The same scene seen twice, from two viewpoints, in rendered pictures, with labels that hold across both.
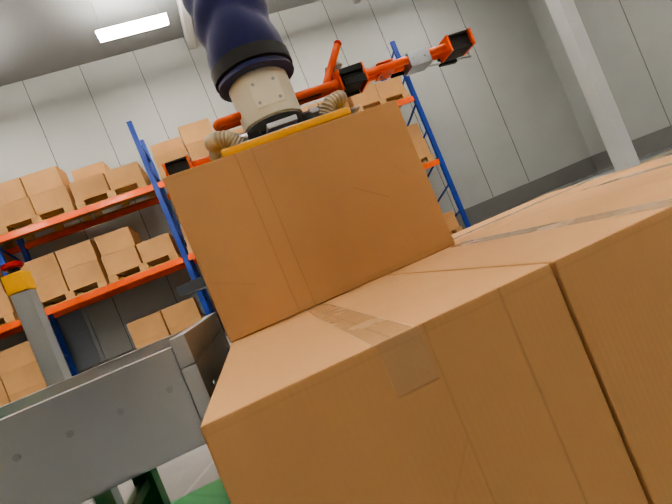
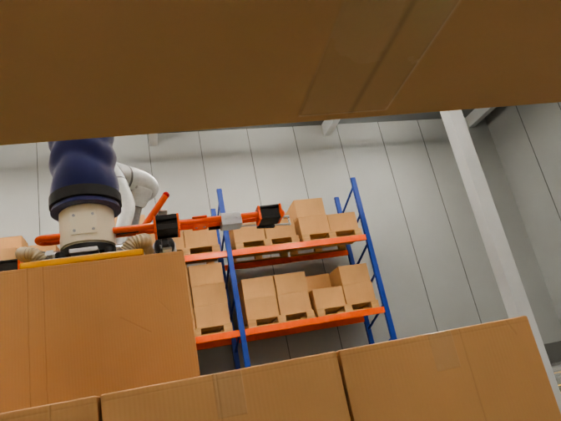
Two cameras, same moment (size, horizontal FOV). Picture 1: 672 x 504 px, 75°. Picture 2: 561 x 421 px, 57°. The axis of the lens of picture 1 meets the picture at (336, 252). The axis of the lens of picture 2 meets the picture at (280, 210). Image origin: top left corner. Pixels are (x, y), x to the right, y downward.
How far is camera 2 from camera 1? 0.64 m
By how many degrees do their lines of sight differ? 20
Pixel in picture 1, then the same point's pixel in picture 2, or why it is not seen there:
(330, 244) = (82, 363)
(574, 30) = (485, 210)
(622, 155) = not seen: hidden behind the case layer
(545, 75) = (517, 240)
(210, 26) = (58, 165)
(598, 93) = (505, 274)
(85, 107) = (27, 179)
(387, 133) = (167, 276)
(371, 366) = not seen: outside the picture
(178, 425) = not seen: outside the picture
